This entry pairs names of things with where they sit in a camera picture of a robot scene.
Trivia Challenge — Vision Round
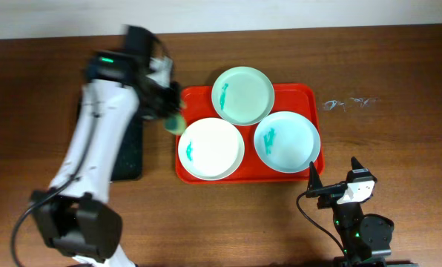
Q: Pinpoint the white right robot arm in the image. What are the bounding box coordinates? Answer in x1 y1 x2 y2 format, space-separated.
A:
303 157 394 266

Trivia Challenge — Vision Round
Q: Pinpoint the green yellow sponge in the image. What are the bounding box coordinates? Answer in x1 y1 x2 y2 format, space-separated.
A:
164 113 187 136

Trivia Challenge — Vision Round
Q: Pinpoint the black water tray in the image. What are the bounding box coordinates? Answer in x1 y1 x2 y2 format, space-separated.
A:
76 96 145 182

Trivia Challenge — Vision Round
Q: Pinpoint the red plastic tray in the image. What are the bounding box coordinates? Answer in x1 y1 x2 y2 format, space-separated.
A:
181 83 320 184

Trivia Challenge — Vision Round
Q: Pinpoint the light blue plate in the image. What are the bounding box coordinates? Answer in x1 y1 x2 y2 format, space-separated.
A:
254 111 321 174

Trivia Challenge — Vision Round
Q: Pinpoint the white plate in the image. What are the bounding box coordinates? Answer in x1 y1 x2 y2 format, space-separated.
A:
177 117 245 182

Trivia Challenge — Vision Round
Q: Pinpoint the light green plate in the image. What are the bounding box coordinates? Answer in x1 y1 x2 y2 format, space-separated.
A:
211 66 275 125

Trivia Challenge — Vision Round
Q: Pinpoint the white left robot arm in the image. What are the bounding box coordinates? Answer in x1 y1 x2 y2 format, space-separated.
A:
21 50 181 266

